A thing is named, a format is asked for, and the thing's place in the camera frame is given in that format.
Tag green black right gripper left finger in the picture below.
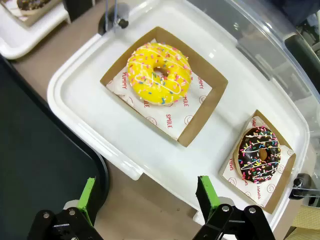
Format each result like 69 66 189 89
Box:
27 176 101 240

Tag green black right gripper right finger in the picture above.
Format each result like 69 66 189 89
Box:
192 175 274 240

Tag chocolate glazed sprinkle donut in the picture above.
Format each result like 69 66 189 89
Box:
235 125 282 185
16 0 52 12

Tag dark serving tray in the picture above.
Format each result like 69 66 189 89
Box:
0 54 110 240

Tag brown cardboard donut tray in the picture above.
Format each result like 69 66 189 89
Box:
219 109 297 215
0 0 64 28
99 26 229 148

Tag yellow glazed sprinkle donut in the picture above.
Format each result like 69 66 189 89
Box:
126 42 194 106

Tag white printed paper liner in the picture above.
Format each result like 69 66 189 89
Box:
105 38 214 141
221 116 295 208

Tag large white plastic display base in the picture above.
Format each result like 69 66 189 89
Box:
46 0 311 234

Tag beige woven mat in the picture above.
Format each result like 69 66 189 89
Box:
289 204 320 240

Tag clear plastic display lid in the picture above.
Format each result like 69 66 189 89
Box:
186 0 320 107

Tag black object behind lid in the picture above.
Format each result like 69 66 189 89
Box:
284 34 320 77

